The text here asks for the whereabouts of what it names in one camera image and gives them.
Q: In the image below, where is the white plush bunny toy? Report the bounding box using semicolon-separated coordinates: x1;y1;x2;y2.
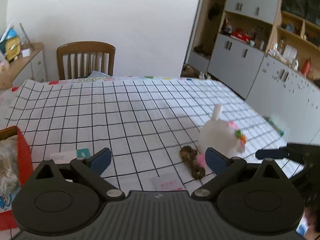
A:
198;105;247;158

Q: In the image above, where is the brown scrunchie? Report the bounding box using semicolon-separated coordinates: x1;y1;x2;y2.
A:
180;146;206;180

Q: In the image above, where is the clear labubu plastic bag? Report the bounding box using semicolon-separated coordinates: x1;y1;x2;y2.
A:
0;192;16;213

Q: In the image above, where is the beige drawstring cloth bag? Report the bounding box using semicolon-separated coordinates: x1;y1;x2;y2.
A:
0;135;19;195

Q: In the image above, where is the teal white cartoon tissue pack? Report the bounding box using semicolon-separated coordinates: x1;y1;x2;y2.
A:
50;148;92;164

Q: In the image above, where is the pink small packet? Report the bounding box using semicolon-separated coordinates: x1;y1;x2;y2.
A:
152;173;184;191

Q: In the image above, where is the black white grid tablecloth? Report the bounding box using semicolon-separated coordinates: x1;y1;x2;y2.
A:
0;76;307;240

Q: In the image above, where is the red gold storage box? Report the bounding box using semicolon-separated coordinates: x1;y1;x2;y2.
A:
1;126;33;231

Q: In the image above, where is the brown wooden chair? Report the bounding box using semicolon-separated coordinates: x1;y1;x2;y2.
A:
56;41;116;80

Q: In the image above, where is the wooden white drawer sideboard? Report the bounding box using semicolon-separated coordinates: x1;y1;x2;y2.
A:
1;42;47;91

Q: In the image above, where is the yellow blue toy clock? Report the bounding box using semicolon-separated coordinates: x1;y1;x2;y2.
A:
1;28;21;62

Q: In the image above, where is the grey wooden wall cabinet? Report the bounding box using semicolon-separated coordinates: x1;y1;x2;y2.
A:
185;0;319;144

